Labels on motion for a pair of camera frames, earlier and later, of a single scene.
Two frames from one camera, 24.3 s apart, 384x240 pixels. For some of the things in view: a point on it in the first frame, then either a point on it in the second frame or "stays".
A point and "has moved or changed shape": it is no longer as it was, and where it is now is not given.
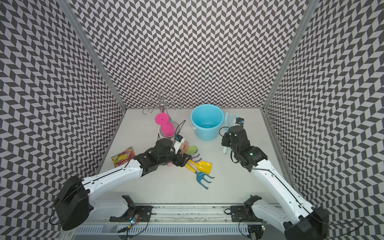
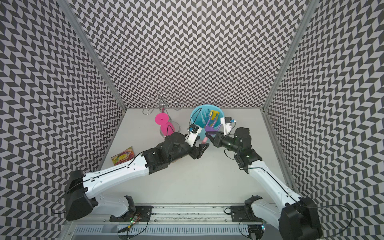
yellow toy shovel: x=205 y=167 to x=213 y=114
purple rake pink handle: x=196 y=161 has moved or changed shape
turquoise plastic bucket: x=206 y=119 stays
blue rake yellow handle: x=199 y=175 to x=205 y=117
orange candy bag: x=124 y=157 stays
